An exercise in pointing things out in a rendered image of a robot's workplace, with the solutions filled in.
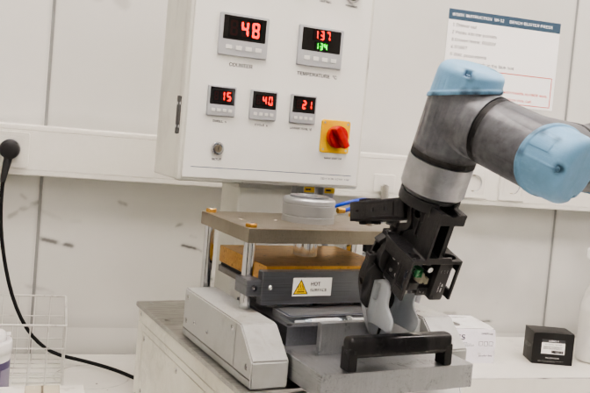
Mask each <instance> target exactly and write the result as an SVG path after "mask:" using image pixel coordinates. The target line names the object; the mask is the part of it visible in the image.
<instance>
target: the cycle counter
mask: <svg viewBox="0 0 590 393"><path fill-rule="evenodd" d="M261 33H262V22H257V21H252V20H246V19H240V18H230V17H229V27H228V37H234V38H240V39H252V40H258V41H261Z"/></svg>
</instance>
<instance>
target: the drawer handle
mask: <svg viewBox="0 0 590 393"><path fill-rule="evenodd" d="M451 343H452V335H451V334H450V333H448V332H445V331H437V332H403V333H385V334H367V335H349V336H346V337H345V338H344V341H343V346H342V356H341V366H340V367H341V368H342V369H343V370H345V371H347V372H348V373H353V372H356V365H357V359H359V358H372V357H386V356H400V355H413V354H435V361H436V362H439V363H441V364H443V365H444V366H445V365H450V364H451V357H452V348H453V344H451Z"/></svg>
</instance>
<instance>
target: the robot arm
mask: <svg viewBox="0 0 590 393"><path fill-rule="evenodd" d="M504 84H505V78H504V76H503V75H502V74H501V73H499V72H497V71H496V70H494V69H492V68H489V67H487V66H484V65H481V64H478V63H475V62H472V61H465V60H459V59H448V60H446V61H443V62H442V63H441V64H440V65H439V67H438V69H437V70H436V73H435V78H434V80H433V82H432V85H431V88H430V90H429V91H428V92H427V95H426V96H428V97H427V100H426V103H425V106H424V109H423V112H422V114H421V119H420V123H419V125H418V128H417V131H416V134H415V136H414V142H413V144H412V147H411V148H410V151H409V154H408V156H407V161H406V164H405V167H404V170H403V173H402V176H401V181H402V183H401V186H400V189H399V197H394V198H385V199H378V198H373V197H367V198H361V199H359V201H357V202H350V221H356V222H359V225H368V226H372V225H381V222H387V221H403V220H407V222H406V223H391V224H390V228H383V231H382V232H381V233H380V234H379V235H377V236H376V237H375V242H374V244H373V245H372V247H371V250H370V251H367V252H366V255H365V259H364V261H363V264H362V266H361V268H360V271H359V275H358V287H359V296H360V301H361V304H362V311H363V318H364V323H365V325H366V328H367V330H368V332H369V334H385V333H390V332H391V331H392V329H393V325H394V324H397V325H399V326H401V327H403V328H405V329H406V330H408V331H409V332H414V331H416V329H417V328H418V325H419V318H418V316H417V313H416V310H415V308H414V301H415V298H416V296H422V295H425V297H426V298H427V299H428V300H440V299H441V298H442V296H444V297H445V298H446V299H450V295H451V293H452V290H453V288H454V285H455V283H456V280H457V276H458V274H459V271H460V268H461V266H462V264H463V262H462V261H461V260H460V259H459V258H458V257H457V256H456V255H455V254H454V253H452V252H451V251H450V250H449V249H448V248H447V246H448V244H449V241H450V237H451V234H452V232H453V229H454V226H464V224H465V221H466V219H467V215H465V214H464V213H463V212H462V211H460V210H459V206H460V204H461V201H462V200H463V199H464V196H465V193H466V190H467V188H468V185H469V183H470V180H471V176H472V173H473V170H474V169H475V167H476V164H479V165H480V166H482V167H484V168H486V169H488V170H490V171H492V172H494V173H495V174H497V175H499V176H501V177H503V178H505V179H507V180H509V181H510V182H512V183H514V184H516V185H518V186H520V187H521V188H522V189H523V190H525V191H526V192H528V193H529V194H530V195H532V196H535V197H541V198H543V199H545V200H548V201H550V202H552V203H554V204H564V203H567V202H569V201H570V200H571V198H574V197H576V196H577V195H578V194H579V193H580V192H583V193H587V194H590V123H588V124H585V125H582V124H579V123H574V122H569V121H564V120H561V119H556V118H549V117H546V116H544V115H541V114H539V113H537V112H534V111H532V110H529V109H527V108H525V107H523V106H520V105H519V104H516V103H513V102H511V101H509V100H508V99H506V98H505V97H503V96H501V95H503V93H504V91H503V87H504ZM453 268H454V269H455V270H456V271H455V274H454V276H453V278H452V281H451V284H450V288H448V287H447V286H446V283H447V281H448V279H449V276H450V271H451V270H452V269H453ZM384 277H385V278H386V279H387V280H386V279H385V278H384Z"/></svg>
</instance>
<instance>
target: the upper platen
mask: <svg viewBox="0 0 590 393"><path fill-rule="evenodd" d="M243 248H244V245H220V250H219V260H220V261H221V264H219V269H218V270H219V271H220V272H222V273H224V274H226V275H228V276H230V277H232V278H234V279H235V277H236V275H241V268H242V257H243ZM364 259H365V256H362V255H360V254H356V253H353V252H350V251H348V250H345V249H342V248H339V247H333V246H318V244H293V246H259V245H255V262H254V273H253V276H254V277H256V278H258V272H259V270H260V269H360V268H361V266H362V264H363V261H364Z"/></svg>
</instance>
